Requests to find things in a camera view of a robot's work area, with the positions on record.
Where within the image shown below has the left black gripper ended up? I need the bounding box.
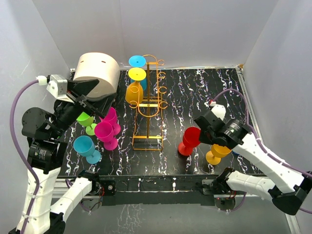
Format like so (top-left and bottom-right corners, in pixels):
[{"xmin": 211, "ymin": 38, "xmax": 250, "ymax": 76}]
[{"xmin": 51, "ymin": 78, "xmax": 117, "ymax": 138}]

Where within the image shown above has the red wine glass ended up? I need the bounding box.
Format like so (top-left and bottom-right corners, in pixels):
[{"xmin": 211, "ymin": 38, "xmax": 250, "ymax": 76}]
[{"xmin": 178, "ymin": 127, "xmax": 200, "ymax": 156}]

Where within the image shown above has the orange wine glass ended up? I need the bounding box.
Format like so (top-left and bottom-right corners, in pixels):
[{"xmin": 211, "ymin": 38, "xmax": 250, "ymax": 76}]
[
  {"xmin": 125, "ymin": 67, "xmax": 146, "ymax": 106},
  {"xmin": 205, "ymin": 144, "xmax": 231, "ymax": 165}
]

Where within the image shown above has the blue wine glass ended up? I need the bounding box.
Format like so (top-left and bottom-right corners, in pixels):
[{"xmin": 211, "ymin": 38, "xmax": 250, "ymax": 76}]
[
  {"xmin": 129, "ymin": 55, "xmax": 147, "ymax": 91},
  {"xmin": 73, "ymin": 136, "xmax": 101, "ymax": 164}
]

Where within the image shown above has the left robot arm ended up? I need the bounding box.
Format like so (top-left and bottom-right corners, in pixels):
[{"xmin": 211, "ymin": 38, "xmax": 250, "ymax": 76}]
[{"xmin": 10, "ymin": 76, "xmax": 117, "ymax": 234}]

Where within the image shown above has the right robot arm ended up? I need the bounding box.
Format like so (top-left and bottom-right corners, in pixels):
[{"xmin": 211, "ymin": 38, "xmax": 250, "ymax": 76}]
[{"xmin": 195, "ymin": 111, "xmax": 312, "ymax": 215}]

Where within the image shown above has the green wine glass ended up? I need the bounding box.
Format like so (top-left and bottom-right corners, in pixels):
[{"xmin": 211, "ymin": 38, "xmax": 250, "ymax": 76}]
[{"xmin": 76, "ymin": 112, "xmax": 97, "ymax": 136}]

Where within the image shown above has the magenta wine glass rear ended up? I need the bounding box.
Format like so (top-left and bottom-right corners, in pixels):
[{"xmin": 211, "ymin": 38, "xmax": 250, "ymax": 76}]
[{"xmin": 100, "ymin": 107, "xmax": 121, "ymax": 136}]

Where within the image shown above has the magenta wine glass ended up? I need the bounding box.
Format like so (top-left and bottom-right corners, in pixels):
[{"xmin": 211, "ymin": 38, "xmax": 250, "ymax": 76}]
[
  {"xmin": 95, "ymin": 122, "xmax": 118, "ymax": 151},
  {"xmin": 100, "ymin": 107, "xmax": 121, "ymax": 136}
]

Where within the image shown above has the magenta wine glass front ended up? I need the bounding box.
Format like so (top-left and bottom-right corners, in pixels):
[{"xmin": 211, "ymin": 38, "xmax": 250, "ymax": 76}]
[{"xmin": 95, "ymin": 122, "xmax": 118, "ymax": 151}]

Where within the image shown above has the white cylindrical container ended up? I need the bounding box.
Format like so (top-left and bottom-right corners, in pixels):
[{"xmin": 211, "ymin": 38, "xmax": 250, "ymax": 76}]
[{"xmin": 73, "ymin": 52, "xmax": 120, "ymax": 100}]

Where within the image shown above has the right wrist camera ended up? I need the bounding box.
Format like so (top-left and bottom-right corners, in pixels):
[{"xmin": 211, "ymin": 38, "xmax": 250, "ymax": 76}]
[{"xmin": 204, "ymin": 100, "xmax": 226, "ymax": 120}]

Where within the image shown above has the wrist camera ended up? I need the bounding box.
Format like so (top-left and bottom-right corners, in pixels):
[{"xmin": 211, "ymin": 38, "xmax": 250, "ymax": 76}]
[
  {"xmin": 204, "ymin": 100, "xmax": 226, "ymax": 120},
  {"xmin": 36, "ymin": 75, "xmax": 73, "ymax": 103}
]

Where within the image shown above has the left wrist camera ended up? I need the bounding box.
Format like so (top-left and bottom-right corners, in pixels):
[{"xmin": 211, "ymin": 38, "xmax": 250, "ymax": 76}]
[{"xmin": 36, "ymin": 75, "xmax": 73, "ymax": 103}]

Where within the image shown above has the gold wire glass rack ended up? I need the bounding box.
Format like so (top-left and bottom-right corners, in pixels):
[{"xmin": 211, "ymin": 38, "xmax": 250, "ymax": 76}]
[{"xmin": 129, "ymin": 55, "xmax": 168, "ymax": 152}]

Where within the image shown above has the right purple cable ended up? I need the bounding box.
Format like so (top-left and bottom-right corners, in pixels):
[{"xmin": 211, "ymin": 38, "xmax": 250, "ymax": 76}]
[{"xmin": 213, "ymin": 88, "xmax": 312, "ymax": 215}]

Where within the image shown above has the purple cable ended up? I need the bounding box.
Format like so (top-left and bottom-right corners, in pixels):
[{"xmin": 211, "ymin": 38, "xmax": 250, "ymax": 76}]
[
  {"xmin": 213, "ymin": 88, "xmax": 312, "ymax": 215},
  {"xmin": 9, "ymin": 79, "xmax": 39, "ymax": 234}
]

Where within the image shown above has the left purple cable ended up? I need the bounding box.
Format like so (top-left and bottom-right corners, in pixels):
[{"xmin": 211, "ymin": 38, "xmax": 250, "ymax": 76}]
[{"xmin": 9, "ymin": 79, "xmax": 39, "ymax": 234}]

